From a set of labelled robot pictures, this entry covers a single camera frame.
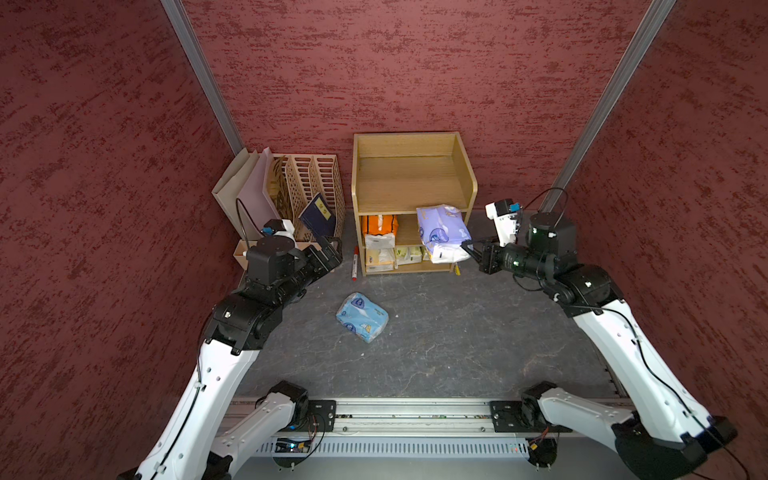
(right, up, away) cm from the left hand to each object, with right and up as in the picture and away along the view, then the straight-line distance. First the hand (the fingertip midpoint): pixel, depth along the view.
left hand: (328, 257), depth 65 cm
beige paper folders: (-30, +17, +20) cm, 40 cm away
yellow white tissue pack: (+10, -1, +32) cm, 34 cm away
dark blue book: (-12, +12, +38) cm, 42 cm away
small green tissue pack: (+19, -1, +27) cm, 34 cm away
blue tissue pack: (+5, -19, +22) cm, 30 cm away
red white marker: (+1, -5, +37) cm, 38 cm away
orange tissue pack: (+11, +8, +20) cm, 24 cm away
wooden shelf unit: (+15, +24, +27) cm, 39 cm away
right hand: (+30, +1, +1) cm, 30 cm away
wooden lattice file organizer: (-22, +23, +38) cm, 50 cm away
